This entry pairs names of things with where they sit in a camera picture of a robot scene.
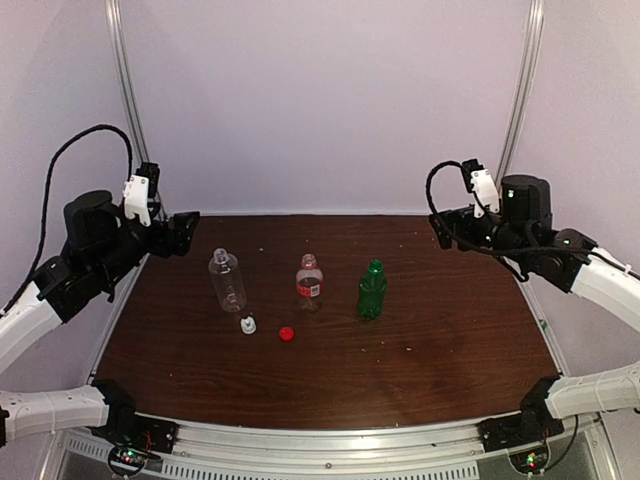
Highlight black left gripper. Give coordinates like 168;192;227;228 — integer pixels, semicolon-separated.
92;202;198;284

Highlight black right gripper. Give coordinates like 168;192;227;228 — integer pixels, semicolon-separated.
430;204;531;266

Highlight clear plastic bottle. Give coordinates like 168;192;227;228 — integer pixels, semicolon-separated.
208;248;247;313

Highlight green plastic bottle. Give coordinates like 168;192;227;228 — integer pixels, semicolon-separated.
357;260;387;320

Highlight white flip bottle cap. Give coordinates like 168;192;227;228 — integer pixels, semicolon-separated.
239;316;257;335

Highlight red label water bottle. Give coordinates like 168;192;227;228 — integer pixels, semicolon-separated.
295;253;324;312

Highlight red bottle cap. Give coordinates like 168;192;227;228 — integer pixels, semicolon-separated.
279;327;295;342

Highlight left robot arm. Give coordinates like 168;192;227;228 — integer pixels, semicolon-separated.
1;190;200;444

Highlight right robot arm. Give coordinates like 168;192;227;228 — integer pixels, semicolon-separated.
429;170;639;442

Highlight right circuit board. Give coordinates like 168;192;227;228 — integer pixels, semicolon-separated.
509;447;550;475

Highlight circuit board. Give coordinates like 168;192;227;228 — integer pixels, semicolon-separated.
107;446;148;477
509;447;550;475

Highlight left circuit board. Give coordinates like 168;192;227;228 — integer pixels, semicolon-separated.
107;446;148;477

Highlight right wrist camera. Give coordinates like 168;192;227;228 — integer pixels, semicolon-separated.
462;159;500;219

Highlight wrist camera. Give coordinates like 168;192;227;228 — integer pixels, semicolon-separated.
462;159;500;219
122;162;160;227

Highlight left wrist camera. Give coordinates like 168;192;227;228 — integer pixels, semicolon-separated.
122;162;160;227

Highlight right black braided cable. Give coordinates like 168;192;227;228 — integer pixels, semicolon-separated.
426;159;591;259

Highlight black braided cable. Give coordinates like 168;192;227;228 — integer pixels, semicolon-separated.
0;124;136;311
426;159;591;259

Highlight left black braided cable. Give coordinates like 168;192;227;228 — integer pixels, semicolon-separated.
0;124;136;311

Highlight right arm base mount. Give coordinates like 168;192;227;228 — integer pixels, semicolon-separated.
477;376;564;453

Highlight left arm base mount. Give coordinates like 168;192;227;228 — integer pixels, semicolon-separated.
90;380;178;454

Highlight right aluminium frame post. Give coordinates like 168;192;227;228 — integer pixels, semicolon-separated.
497;0;545;180

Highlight aluminium frame post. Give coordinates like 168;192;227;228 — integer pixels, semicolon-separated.
105;0;149;163
497;0;545;180

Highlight front aluminium rail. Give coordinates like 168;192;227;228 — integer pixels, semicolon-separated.
49;417;611;480

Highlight left aluminium frame post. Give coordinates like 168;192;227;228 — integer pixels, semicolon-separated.
105;0;149;163

